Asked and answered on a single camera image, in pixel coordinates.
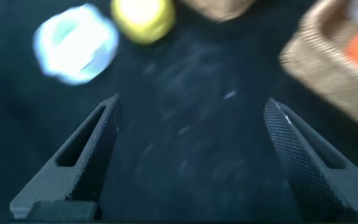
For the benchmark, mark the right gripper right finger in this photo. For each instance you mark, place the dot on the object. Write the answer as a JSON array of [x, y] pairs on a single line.
[[312, 168]]

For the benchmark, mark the black tablecloth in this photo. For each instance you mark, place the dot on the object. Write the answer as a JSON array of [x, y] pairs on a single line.
[[191, 155]]

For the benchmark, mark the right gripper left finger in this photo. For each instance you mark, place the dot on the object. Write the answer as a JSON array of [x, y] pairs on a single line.
[[85, 168]]

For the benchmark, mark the yellow lemon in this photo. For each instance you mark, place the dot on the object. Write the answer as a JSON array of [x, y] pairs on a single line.
[[143, 21]]

